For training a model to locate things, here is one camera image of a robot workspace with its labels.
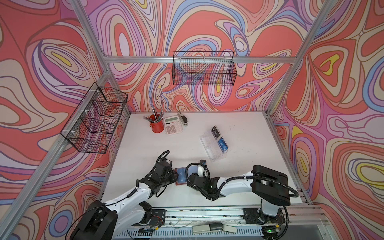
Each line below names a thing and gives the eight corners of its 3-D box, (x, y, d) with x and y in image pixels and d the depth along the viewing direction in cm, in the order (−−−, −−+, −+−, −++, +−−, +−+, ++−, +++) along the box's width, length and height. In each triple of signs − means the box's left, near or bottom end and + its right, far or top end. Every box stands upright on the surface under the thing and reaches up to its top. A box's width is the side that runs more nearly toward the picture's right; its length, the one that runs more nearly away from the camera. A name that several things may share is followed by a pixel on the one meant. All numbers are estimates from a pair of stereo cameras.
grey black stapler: (184, 127, 112) (184, 123, 109) (177, 115, 119) (177, 112, 117) (189, 125, 113) (189, 122, 110) (182, 114, 121) (182, 110, 118)
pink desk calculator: (166, 136, 108) (165, 132, 104) (163, 122, 117) (162, 117, 114) (183, 133, 110) (182, 129, 106) (179, 119, 119) (178, 114, 116)
